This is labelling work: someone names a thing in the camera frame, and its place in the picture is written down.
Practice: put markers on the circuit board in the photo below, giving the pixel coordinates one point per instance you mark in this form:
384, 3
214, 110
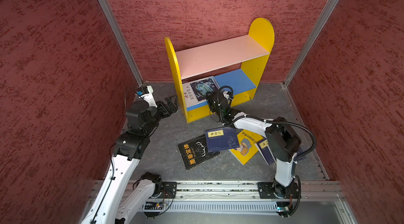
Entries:
154, 206
283, 208

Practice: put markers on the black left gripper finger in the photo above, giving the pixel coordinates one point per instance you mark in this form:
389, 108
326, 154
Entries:
173, 108
171, 99

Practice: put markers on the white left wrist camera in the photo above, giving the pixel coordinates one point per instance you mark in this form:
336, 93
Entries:
145, 93

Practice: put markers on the dark blue book of pair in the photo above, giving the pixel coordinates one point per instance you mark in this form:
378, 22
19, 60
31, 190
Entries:
299, 156
263, 148

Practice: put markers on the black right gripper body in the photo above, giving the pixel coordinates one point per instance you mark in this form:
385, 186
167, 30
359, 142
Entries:
212, 104

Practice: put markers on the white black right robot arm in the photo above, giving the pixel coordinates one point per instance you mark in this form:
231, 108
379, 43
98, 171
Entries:
283, 141

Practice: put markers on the dark blue book left of pair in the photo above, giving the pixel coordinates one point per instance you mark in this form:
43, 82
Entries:
263, 148

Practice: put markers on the white slotted cable duct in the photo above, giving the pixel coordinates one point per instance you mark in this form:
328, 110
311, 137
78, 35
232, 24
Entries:
249, 207

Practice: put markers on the corner aluminium profile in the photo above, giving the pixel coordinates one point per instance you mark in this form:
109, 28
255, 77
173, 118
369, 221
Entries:
108, 12
316, 30

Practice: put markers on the dark blue book yellow label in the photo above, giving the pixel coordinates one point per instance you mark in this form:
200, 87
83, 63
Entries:
224, 138

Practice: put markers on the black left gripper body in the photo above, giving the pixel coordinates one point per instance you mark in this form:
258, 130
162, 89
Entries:
161, 111

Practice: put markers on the yellow book with cartoon figure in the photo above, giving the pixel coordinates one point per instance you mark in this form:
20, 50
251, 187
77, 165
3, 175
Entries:
247, 146

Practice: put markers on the right circuit board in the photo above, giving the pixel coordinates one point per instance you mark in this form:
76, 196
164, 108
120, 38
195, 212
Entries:
283, 208

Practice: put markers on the black book with yellow text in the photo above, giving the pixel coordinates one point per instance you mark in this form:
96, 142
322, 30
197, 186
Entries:
195, 152

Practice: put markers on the white book with galaxy picture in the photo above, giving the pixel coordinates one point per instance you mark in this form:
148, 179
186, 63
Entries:
197, 91

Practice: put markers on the right corner aluminium profile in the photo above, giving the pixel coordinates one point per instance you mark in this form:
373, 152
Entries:
316, 30

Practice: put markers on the dark blue book right of pair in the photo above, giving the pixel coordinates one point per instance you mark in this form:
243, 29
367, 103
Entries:
299, 156

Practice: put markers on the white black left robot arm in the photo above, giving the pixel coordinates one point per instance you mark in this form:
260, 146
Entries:
143, 118

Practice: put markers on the yellow pink blue bookshelf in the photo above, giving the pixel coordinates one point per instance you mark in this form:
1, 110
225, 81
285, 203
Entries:
251, 51

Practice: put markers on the left circuit board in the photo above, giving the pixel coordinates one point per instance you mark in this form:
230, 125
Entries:
154, 206

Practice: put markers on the left corner aluminium profile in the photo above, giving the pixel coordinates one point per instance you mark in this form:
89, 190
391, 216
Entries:
108, 12

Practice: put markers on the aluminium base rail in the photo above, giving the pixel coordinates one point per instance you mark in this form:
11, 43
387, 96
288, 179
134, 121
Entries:
200, 190

